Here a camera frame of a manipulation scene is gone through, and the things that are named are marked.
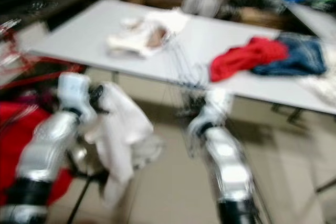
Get cream denim trousers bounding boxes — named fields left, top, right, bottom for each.
left=297, top=72, right=336, bottom=106

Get brown cardboard box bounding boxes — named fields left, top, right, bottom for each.
left=234, top=6, right=284, bottom=28

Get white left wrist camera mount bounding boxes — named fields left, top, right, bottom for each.
left=57, top=72, right=92, bottom=114

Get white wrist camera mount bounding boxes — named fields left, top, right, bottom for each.
left=57, top=72, right=92, bottom=114
left=199, top=89, right=234, bottom=122

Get red t-shirt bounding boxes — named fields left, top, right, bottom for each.
left=209, top=36, right=289, bottom=83
left=0, top=101, right=79, bottom=206

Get white t-shirt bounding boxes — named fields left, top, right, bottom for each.
left=84, top=82, right=161, bottom=206

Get red wire hanger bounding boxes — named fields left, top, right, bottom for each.
left=0, top=17, right=85, bottom=91

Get large white garment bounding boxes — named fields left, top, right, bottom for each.
left=106, top=18, right=171, bottom=59

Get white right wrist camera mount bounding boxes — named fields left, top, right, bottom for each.
left=199, top=89, right=234, bottom=122

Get white garment black print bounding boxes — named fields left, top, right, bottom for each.
left=144, top=9, right=192, bottom=33

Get blue denim jeans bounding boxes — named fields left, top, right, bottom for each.
left=251, top=34, right=327, bottom=77

